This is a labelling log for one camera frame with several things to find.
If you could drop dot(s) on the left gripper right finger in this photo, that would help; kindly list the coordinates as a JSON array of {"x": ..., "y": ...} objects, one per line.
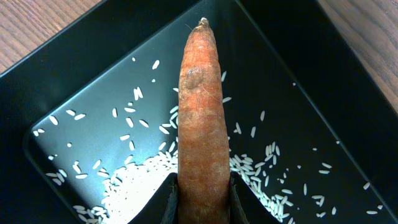
[{"x": 245, "y": 207}]

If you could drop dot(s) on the orange carrot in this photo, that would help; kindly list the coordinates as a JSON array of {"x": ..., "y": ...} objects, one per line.
[{"x": 203, "y": 148}]

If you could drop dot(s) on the scattered white rice grains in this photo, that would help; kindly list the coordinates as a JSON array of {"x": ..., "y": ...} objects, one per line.
[{"x": 108, "y": 148}]

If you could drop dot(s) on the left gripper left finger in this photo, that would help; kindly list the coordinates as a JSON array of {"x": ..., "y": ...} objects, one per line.
[{"x": 162, "y": 208}]

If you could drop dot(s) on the black plastic tray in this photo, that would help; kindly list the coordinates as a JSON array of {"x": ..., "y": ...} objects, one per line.
[{"x": 286, "y": 48}]

